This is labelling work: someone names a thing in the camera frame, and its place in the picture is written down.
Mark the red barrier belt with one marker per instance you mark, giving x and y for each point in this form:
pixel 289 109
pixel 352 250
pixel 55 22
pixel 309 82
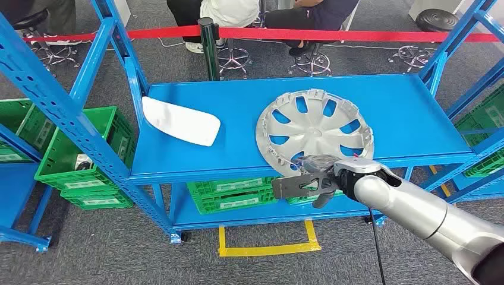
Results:
pixel 275 33

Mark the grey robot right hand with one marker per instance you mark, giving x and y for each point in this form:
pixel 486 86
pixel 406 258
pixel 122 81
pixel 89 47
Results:
pixel 325 163

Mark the black stool chrome base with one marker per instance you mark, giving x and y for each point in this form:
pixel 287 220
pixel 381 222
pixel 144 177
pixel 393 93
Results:
pixel 29 19
pixel 234 59
pixel 313 63
pixel 437 19

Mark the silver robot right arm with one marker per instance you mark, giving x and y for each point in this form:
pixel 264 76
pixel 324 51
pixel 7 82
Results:
pixel 413 208

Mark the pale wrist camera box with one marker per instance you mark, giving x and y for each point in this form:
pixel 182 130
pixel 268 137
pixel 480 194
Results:
pixel 358 165

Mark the silver plastic wheel hubcap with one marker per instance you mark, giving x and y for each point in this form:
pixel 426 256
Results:
pixel 315 133

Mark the white plastic mirror cover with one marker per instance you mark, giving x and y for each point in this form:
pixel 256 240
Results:
pixel 181 122

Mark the blue metal shelf rack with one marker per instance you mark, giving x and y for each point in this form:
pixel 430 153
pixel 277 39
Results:
pixel 15 185
pixel 484 190
pixel 256 118

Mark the dark grey wrist bracket plate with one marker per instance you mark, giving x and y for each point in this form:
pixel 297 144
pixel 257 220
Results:
pixel 285 187

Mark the green plastic crate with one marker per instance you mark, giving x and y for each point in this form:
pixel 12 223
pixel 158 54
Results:
pixel 484 114
pixel 63 153
pixel 15 114
pixel 98 200
pixel 488 167
pixel 299 200
pixel 204 185
pixel 204 206

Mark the black barrier post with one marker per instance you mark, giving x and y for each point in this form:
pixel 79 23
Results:
pixel 210 51

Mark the person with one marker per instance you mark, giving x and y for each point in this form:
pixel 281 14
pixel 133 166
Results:
pixel 330 11
pixel 228 11
pixel 59 15

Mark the white board panel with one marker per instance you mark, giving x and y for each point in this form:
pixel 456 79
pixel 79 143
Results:
pixel 123 11

